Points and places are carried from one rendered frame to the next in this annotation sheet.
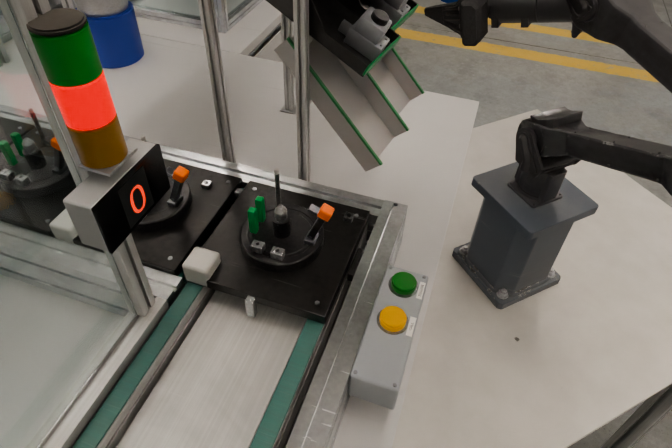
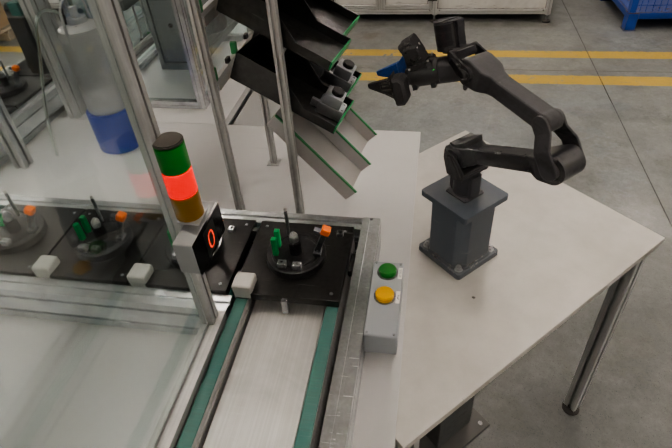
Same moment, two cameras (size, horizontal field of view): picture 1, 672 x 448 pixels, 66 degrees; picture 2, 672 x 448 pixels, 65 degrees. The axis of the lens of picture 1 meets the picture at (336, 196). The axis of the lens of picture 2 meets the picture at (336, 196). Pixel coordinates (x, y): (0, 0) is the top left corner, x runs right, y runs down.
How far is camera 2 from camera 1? 38 cm
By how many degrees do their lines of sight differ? 6
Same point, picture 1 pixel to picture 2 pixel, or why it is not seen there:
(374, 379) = (379, 334)
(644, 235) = (554, 211)
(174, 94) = not seen: hidden behind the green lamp
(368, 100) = (337, 147)
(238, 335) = (279, 327)
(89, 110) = (186, 187)
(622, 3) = (485, 70)
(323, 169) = (311, 204)
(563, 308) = (502, 271)
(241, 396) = (292, 364)
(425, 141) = (384, 169)
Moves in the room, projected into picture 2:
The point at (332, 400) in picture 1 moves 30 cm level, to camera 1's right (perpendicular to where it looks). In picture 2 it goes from (355, 351) to (501, 328)
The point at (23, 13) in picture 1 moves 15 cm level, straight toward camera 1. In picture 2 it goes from (150, 139) to (197, 180)
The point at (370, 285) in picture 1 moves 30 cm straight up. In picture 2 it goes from (365, 276) to (360, 169)
